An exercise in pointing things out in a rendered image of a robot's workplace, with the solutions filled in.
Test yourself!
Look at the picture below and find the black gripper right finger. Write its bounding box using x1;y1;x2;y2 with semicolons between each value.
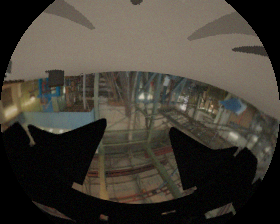
169;127;237;191

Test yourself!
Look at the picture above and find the brown wooden board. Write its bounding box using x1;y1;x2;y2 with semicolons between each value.
2;79;25;89

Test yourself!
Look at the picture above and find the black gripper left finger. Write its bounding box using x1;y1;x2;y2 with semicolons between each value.
27;118;106;186

